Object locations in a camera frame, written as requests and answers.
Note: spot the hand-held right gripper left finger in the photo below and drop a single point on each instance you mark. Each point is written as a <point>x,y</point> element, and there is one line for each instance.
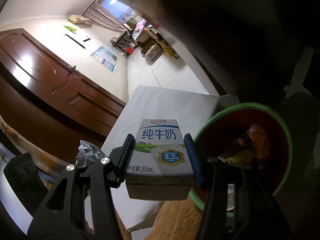
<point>126,155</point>

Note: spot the white curtain tie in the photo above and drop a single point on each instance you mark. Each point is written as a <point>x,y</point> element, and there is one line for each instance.
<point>3,127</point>

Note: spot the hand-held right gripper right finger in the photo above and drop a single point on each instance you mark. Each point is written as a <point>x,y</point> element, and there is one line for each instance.
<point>193,157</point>

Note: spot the dark desk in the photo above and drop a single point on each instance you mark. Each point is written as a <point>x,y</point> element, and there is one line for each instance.
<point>122,38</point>

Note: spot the cardboard box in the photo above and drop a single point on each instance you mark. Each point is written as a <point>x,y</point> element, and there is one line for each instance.
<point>151,52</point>

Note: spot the black wall stick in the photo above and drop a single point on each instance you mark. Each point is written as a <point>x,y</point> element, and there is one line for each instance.
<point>75,40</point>

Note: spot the yellow plastic crate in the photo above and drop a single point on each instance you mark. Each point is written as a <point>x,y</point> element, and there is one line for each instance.
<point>171,50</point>

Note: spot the yellow white wrapper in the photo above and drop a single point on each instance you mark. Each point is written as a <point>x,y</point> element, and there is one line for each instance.
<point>237,158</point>

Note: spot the small black wall shelf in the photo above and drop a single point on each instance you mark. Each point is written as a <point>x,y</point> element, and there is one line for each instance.
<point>86,39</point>

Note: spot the red bin with green rim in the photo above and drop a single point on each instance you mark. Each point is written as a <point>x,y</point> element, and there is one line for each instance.
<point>275,135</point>

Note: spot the printed door curtain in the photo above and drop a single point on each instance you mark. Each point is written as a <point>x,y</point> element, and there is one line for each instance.
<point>20,135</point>

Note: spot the white blue milk carton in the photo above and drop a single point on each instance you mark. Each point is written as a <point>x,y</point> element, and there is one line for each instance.
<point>160,142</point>

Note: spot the orange plastic bag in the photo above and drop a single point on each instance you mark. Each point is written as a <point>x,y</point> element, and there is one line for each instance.
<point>260,140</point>

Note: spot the pink blanket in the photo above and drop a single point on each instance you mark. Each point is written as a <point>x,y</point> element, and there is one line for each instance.
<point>139,26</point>

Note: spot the newspaper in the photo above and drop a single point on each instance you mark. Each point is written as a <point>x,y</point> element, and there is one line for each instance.
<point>87,155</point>

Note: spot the pink patterned curtain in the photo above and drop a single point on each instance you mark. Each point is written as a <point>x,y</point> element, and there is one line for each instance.
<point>102,15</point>

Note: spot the wall air conditioner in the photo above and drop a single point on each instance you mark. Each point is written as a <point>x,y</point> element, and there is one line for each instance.
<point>78,20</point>

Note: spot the white tablecloth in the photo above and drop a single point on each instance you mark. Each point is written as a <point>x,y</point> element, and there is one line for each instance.
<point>162,105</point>

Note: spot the red bucket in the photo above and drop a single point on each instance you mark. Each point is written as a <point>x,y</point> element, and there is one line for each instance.
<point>129,51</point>

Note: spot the window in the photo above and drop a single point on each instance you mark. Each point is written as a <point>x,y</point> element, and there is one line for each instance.
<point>122,8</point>

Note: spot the wall poster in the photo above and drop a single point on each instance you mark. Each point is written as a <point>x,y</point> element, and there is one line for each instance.
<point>103,57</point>

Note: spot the green wall hanging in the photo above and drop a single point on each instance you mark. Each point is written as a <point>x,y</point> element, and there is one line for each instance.
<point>70,28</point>

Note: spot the brown wooden door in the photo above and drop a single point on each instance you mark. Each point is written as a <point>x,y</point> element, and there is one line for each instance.
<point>37,62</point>

